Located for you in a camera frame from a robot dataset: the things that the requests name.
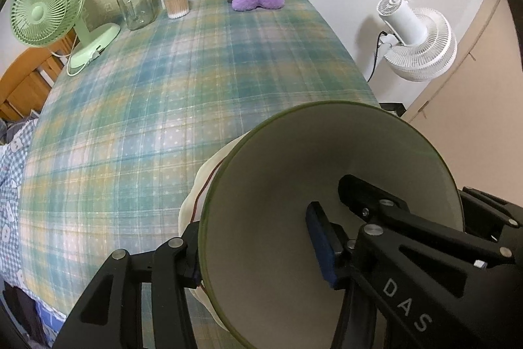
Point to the beige door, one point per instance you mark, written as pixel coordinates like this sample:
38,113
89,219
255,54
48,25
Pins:
482,95

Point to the black flat object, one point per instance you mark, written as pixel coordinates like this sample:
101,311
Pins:
394,107

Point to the dark cloth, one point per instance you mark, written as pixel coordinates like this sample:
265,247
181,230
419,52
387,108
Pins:
20,308

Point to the scalloped yellow flower plate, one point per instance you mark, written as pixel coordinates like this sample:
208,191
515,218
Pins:
191,202

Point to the cotton swab container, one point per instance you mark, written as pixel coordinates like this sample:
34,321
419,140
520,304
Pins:
176,3

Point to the glass jar with dark lid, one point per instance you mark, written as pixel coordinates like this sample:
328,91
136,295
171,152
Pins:
135,9

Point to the blue bed sheet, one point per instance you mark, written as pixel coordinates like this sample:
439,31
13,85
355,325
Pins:
49,316

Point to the green desk fan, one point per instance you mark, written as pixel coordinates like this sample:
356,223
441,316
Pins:
41,11

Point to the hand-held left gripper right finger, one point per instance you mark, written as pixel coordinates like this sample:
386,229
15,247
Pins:
318,242

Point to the blue checkered bear blanket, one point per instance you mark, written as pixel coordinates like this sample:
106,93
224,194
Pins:
10,177

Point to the green-rimmed ceramic bowl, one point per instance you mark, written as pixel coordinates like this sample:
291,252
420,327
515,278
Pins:
286,189

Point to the wooden bed headboard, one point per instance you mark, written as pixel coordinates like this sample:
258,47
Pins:
20,87

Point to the white standing fan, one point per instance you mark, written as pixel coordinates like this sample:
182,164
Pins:
425,46

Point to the plaid tablecloth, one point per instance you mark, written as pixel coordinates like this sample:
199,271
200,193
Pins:
143,107

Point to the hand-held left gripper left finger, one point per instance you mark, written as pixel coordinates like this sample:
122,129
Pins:
190,251

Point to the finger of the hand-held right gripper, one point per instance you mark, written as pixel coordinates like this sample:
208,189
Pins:
408,251
490,214

